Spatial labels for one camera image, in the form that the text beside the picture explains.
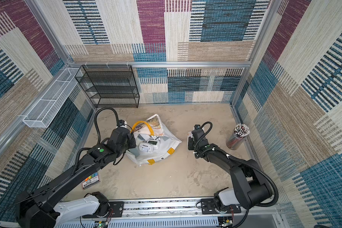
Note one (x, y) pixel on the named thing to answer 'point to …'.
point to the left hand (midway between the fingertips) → (134, 136)
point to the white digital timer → (148, 146)
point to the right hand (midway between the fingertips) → (194, 142)
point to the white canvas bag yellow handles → (152, 128)
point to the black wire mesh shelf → (109, 86)
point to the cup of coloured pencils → (241, 131)
